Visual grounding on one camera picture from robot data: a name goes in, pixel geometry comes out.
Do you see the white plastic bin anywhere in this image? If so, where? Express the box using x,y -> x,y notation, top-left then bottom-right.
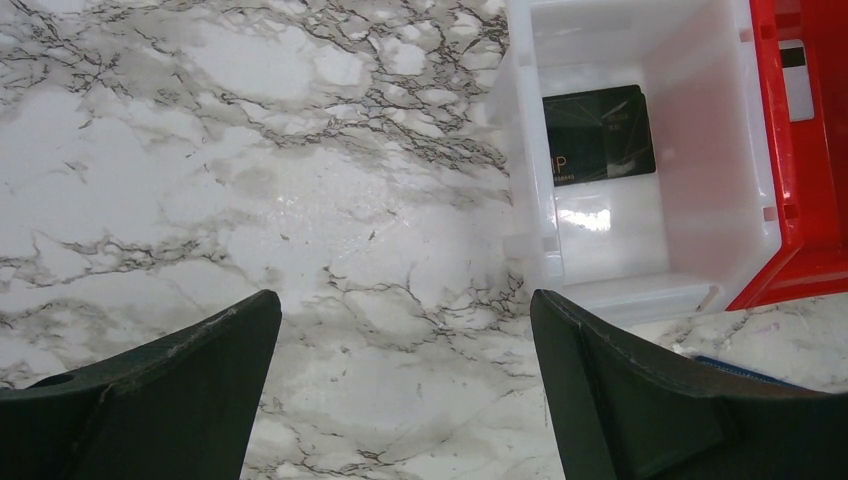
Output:
485,1 -> 782,325

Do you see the navy blue card holder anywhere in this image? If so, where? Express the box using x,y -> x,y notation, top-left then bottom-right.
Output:
691,355 -> 794,387

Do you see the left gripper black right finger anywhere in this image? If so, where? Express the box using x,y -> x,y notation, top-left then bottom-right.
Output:
530,290 -> 847,479

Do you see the red plastic bin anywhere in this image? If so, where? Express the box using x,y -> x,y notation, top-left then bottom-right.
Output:
729,1 -> 847,310

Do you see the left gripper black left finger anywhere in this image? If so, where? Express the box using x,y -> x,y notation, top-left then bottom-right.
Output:
1,290 -> 282,479

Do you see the white grey card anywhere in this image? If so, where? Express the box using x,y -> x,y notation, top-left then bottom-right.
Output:
778,39 -> 815,122

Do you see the black card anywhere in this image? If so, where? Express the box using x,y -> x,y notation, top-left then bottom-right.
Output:
543,85 -> 656,187

